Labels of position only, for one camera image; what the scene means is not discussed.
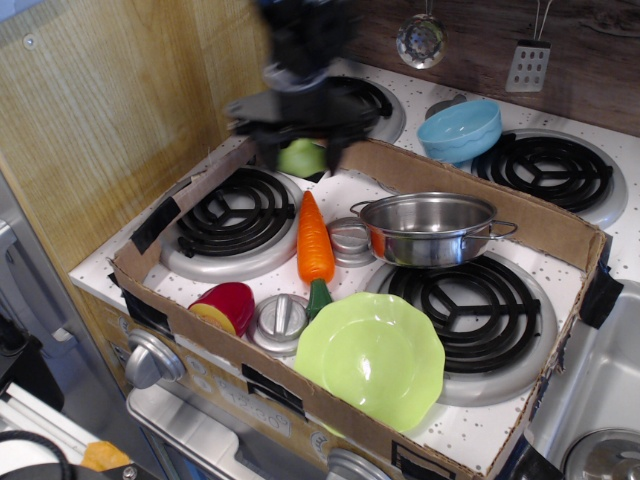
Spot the black burner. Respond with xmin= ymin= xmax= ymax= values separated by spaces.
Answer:
xmin=161 ymin=166 xmax=303 ymax=284
xmin=470 ymin=128 xmax=628 ymax=229
xmin=364 ymin=251 xmax=559 ymax=408
xmin=324 ymin=74 xmax=407 ymax=145

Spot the green toy broccoli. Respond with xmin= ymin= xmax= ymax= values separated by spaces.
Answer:
xmin=277 ymin=139 xmax=327 ymax=178

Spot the back right black burner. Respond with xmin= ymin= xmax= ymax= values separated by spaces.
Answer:
xmin=470 ymin=128 xmax=628 ymax=229

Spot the silver stovetop knob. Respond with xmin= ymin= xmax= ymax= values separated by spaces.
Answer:
xmin=327 ymin=217 xmax=375 ymax=268
xmin=246 ymin=294 xmax=309 ymax=358

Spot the silver oven front knob left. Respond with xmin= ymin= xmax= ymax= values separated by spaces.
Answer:
xmin=125 ymin=329 xmax=186 ymax=389

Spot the orange toy carrot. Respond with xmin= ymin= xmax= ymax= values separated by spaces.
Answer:
xmin=297 ymin=190 xmax=335 ymax=320

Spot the orange object bottom left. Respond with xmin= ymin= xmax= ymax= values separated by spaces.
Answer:
xmin=80 ymin=441 xmax=131 ymax=472

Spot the light green plastic plate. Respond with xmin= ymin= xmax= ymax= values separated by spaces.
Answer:
xmin=293 ymin=292 xmax=445 ymax=432

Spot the silver metal pan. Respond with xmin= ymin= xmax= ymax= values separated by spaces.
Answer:
xmin=351 ymin=192 xmax=518 ymax=268

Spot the hanging metal slotted spatula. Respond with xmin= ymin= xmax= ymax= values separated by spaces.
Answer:
xmin=505 ymin=1 xmax=552 ymax=93

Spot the silver sink basin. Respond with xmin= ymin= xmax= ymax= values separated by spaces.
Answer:
xmin=528 ymin=280 xmax=639 ymax=479

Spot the silver stovetop knob front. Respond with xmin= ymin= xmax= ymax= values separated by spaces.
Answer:
xmin=246 ymin=294 xmax=309 ymax=358

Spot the silver oven front knob right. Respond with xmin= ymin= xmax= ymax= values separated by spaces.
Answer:
xmin=326 ymin=448 xmax=390 ymax=480

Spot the silver stovetop knob centre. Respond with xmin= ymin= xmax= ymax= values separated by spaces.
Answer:
xmin=327 ymin=217 xmax=375 ymax=268

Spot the front right black burner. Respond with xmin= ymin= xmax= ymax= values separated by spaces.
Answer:
xmin=364 ymin=251 xmax=559 ymax=408

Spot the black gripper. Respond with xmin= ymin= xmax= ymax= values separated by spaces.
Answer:
xmin=226 ymin=79 xmax=383 ymax=175

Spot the front left black burner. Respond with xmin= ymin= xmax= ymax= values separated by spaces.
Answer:
xmin=161 ymin=166 xmax=303 ymax=284

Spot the red yellow toy pepper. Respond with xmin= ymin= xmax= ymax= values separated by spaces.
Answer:
xmin=188 ymin=282 xmax=256 ymax=337

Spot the light blue plastic bowl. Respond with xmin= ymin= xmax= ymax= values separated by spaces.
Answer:
xmin=417 ymin=99 xmax=503 ymax=164

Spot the back left black burner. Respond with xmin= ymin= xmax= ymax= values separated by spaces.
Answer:
xmin=324 ymin=74 xmax=407 ymax=145

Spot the silver oven knob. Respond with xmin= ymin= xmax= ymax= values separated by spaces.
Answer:
xmin=326 ymin=448 xmax=390 ymax=480
xmin=125 ymin=329 xmax=186 ymax=389

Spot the black cable loop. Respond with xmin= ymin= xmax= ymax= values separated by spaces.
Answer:
xmin=0 ymin=430 xmax=76 ymax=480

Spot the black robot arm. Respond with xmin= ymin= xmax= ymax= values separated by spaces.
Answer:
xmin=226 ymin=1 xmax=379 ymax=172

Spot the hanging metal strainer ladle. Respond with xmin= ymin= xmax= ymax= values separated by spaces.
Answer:
xmin=396 ymin=1 xmax=449 ymax=70

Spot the brown cardboard fence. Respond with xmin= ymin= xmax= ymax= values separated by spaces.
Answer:
xmin=112 ymin=141 xmax=622 ymax=479

